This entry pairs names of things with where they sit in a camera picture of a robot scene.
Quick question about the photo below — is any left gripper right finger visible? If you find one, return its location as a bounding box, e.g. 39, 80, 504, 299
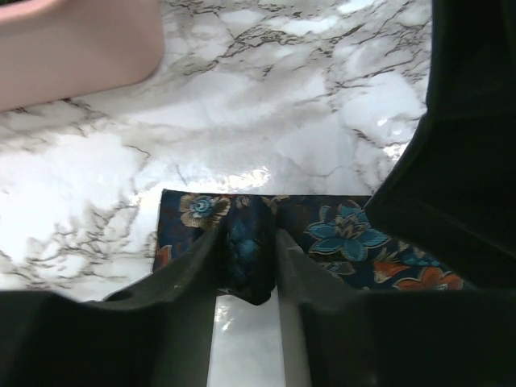
276, 230, 515, 386

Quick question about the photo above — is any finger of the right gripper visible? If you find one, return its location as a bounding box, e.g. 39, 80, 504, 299
365, 1, 515, 289

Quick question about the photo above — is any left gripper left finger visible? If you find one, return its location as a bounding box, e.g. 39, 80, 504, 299
1, 231, 220, 386

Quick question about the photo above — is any floral patterned necktie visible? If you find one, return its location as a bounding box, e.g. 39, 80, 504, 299
152, 190, 471, 305

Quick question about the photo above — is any pink compartment organizer tray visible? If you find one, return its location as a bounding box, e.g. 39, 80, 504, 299
1, 1, 164, 111

